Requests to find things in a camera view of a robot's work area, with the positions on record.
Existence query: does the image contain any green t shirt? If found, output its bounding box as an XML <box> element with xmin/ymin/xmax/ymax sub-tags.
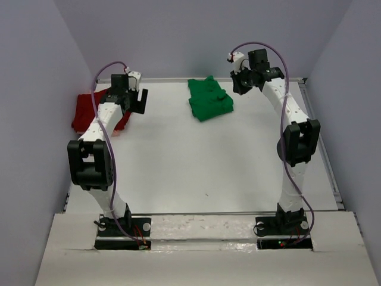
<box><xmin>188</xmin><ymin>76</ymin><xmax>234</xmax><ymax>122</ymax></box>

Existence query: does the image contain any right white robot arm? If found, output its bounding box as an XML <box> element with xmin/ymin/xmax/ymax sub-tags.
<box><xmin>227</xmin><ymin>49</ymin><xmax>321</xmax><ymax>237</ymax></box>

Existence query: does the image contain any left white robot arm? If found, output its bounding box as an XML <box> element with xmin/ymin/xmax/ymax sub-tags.
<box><xmin>67</xmin><ymin>71</ymin><xmax>148</xmax><ymax>235</ymax></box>

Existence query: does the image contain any pink folded t shirt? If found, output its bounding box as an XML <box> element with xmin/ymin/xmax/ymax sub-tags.
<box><xmin>86</xmin><ymin>88</ymin><xmax>123</xmax><ymax>138</ymax></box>

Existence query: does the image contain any red folded t shirt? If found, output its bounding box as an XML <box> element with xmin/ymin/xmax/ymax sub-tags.
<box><xmin>71</xmin><ymin>94</ymin><xmax>131</xmax><ymax>134</ymax></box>

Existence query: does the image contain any white front platform board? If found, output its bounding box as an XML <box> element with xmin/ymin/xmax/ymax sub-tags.
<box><xmin>36</xmin><ymin>212</ymin><xmax>377</xmax><ymax>285</ymax></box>

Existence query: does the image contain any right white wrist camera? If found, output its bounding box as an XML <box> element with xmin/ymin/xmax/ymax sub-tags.
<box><xmin>227</xmin><ymin>52</ymin><xmax>248</xmax><ymax>74</ymax></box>

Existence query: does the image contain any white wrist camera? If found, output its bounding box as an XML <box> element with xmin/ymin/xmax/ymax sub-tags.
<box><xmin>126</xmin><ymin>71</ymin><xmax>142</xmax><ymax>92</ymax></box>
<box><xmin>227</xmin><ymin>52</ymin><xmax>248</xmax><ymax>74</ymax></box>

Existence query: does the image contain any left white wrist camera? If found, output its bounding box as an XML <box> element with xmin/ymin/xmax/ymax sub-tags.
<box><xmin>126</xmin><ymin>71</ymin><xmax>142</xmax><ymax>92</ymax></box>

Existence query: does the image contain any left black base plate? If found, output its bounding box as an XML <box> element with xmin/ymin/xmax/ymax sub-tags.
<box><xmin>94</xmin><ymin>216</ymin><xmax>151</xmax><ymax>251</ymax></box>

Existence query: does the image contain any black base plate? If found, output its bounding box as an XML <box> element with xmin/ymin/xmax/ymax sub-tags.
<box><xmin>94</xmin><ymin>216</ymin><xmax>151</xmax><ymax>251</ymax></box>
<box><xmin>253</xmin><ymin>216</ymin><xmax>313</xmax><ymax>250</ymax></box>

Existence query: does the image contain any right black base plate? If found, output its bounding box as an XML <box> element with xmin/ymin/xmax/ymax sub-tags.
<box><xmin>253</xmin><ymin>216</ymin><xmax>313</xmax><ymax>250</ymax></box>

